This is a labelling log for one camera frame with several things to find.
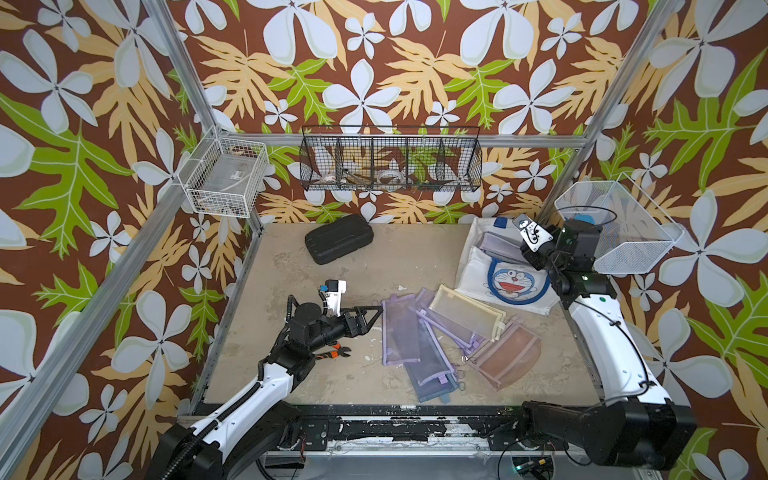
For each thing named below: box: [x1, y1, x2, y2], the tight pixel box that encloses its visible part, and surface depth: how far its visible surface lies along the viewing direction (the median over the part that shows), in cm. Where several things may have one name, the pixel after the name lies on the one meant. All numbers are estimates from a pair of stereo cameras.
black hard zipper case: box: [304, 214, 374, 265], surface depth 112 cm
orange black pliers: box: [315, 342, 352, 359], surface depth 88 cm
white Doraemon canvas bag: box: [455, 217, 561, 316], surface depth 91 cm
